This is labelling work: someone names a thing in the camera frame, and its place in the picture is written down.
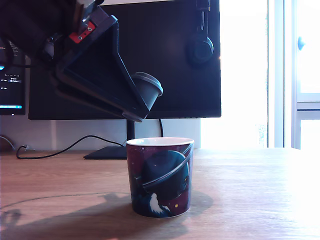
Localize large black monitor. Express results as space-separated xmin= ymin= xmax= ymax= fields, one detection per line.
xmin=27 ymin=0 xmax=222 ymax=160

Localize black cable on table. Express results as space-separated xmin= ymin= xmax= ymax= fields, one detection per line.
xmin=16 ymin=134 xmax=127 ymax=160

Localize brown round object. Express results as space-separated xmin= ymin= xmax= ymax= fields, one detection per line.
xmin=0 ymin=136 xmax=16 ymax=152

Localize planet print coffee mug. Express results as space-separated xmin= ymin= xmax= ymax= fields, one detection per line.
xmin=125 ymin=136 xmax=195 ymax=219

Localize black headphones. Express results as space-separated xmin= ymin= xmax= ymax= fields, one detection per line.
xmin=185 ymin=0 xmax=215 ymax=66

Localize lit computer screen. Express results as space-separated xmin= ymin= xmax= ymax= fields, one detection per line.
xmin=0 ymin=42 xmax=27 ymax=116

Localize white window frame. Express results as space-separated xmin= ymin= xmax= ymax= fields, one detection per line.
xmin=267 ymin=0 xmax=320 ymax=151

